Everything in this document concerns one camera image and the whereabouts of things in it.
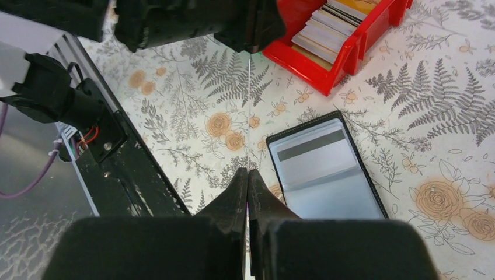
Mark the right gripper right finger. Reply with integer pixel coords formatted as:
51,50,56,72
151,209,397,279
247,170,438,279

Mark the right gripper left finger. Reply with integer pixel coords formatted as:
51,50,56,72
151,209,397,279
43,167,248,279

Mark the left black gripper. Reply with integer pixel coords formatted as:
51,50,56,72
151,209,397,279
1,0,287,54

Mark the black leather card holder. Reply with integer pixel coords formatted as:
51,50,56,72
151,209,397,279
266,110,389,219

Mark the red plastic bin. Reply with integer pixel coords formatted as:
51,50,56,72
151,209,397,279
263,1,412,96

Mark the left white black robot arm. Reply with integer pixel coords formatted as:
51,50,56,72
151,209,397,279
1,1,286,162

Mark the clear card stack in bin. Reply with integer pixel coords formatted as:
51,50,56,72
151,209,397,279
291,0,380,64

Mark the floral table mat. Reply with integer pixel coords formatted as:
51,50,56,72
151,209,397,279
81,1,494,279

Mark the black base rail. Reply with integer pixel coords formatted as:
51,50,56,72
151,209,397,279
65,35,191,217

